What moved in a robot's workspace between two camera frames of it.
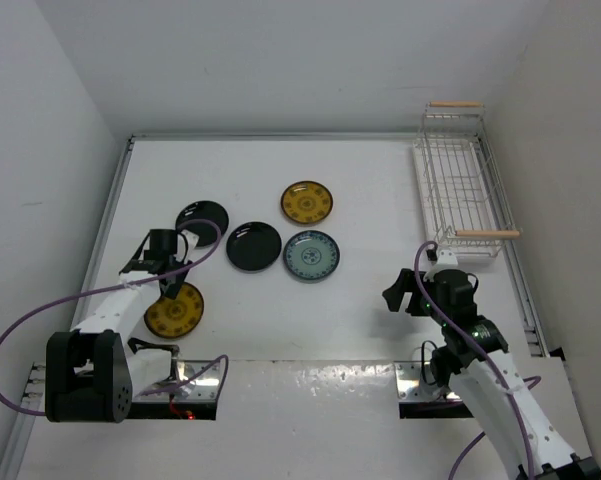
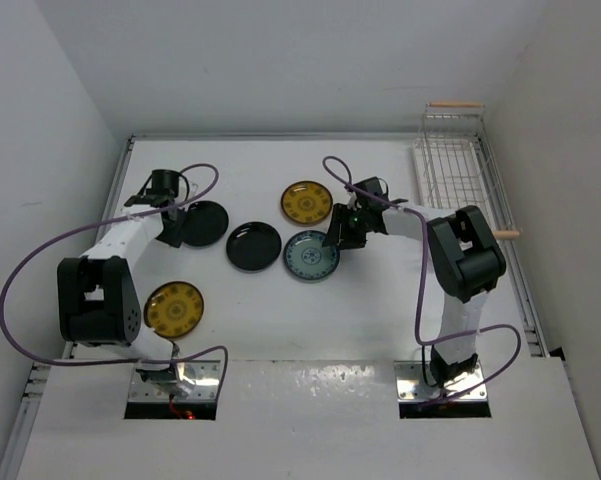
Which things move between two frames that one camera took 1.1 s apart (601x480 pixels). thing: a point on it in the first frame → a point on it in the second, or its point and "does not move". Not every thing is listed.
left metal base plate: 195,380 does not move
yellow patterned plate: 172,318 does not move
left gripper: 173,288 → 174,235
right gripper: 393,294 → 340,229
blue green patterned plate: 311,255 does not move
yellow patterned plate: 306,202 does not move
